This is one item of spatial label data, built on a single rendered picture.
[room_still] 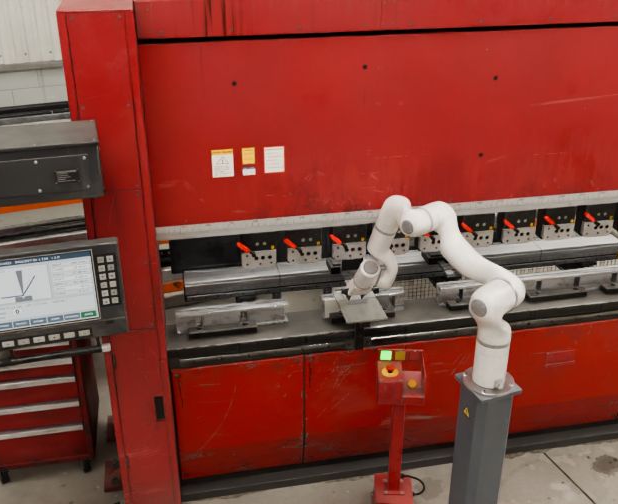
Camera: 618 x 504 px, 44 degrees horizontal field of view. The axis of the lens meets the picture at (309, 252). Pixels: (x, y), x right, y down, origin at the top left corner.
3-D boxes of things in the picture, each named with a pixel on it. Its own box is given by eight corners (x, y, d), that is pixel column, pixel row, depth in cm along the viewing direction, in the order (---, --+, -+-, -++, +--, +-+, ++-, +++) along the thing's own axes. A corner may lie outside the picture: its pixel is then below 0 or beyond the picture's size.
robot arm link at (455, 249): (493, 324, 268) (519, 308, 278) (511, 304, 260) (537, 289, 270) (403, 223, 286) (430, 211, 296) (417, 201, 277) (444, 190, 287)
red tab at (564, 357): (546, 367, 372) (548, 355, 369) (544, 365, 373) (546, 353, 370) (574, 363, 374) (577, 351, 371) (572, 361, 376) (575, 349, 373)
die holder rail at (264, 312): (177, 334, 338) (175, 315, 334) (176, 327, 343) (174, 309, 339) (288, 322, 347) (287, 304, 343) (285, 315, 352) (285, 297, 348)
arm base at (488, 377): (524, 390, 281) (531, 347, 272) (480, 402, 274) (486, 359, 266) (494, 362, 296) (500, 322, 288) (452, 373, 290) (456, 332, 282)
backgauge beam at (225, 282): (185, 303, 362) (183, 283, 357) (183, 289, 374) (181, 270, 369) (624, 259, 403) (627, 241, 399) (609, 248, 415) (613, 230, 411)
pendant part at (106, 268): (-6, 353, 259) (-26, 259, 243) (-4, 335, 269) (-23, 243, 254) (129, 333, 271) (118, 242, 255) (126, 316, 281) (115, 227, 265)
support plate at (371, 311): (347, 324, 324) (347, 322, 323) (332, 294, 347) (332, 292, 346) (387, 319, 327) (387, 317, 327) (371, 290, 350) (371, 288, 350)
